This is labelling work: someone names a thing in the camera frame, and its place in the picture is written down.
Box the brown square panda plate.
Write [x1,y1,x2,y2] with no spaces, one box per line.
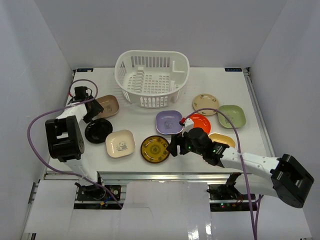
[96,95,120,119]

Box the black round plate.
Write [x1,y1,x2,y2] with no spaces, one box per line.
[84,118,113,144]

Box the yellow square panda plate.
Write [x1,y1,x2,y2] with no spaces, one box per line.
[208,132,236,148]

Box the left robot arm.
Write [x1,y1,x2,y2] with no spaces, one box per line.
[45,99,106,200]

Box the white plastic bin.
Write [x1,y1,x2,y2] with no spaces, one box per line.
[114,50,190,109]

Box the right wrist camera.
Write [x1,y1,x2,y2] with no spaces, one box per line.
[179,118,194,132]

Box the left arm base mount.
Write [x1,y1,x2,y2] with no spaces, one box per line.
[75,182,122,202]

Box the cream square panda plate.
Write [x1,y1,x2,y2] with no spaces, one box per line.
[105,129,136,158]

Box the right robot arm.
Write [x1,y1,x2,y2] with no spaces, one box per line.
[166,127,314,209]

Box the purple square panda plate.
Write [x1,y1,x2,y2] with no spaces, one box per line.
[155,110,183,135]

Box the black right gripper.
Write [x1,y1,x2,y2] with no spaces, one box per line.
[166,132,205,157]

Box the yellow round patterned plate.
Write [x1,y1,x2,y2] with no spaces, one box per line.
[140,135,170,164]

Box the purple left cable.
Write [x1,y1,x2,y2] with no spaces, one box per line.
[27,78,123,210]

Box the green square panda plate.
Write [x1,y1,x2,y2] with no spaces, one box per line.
[218,105,247,129]

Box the orange round plate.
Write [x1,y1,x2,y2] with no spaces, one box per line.
[185,113,212,134]

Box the beige round floral plate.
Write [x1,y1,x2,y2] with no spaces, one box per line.
[192,93,220,116]

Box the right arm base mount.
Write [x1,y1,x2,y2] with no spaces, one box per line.
[206,172,250,212]

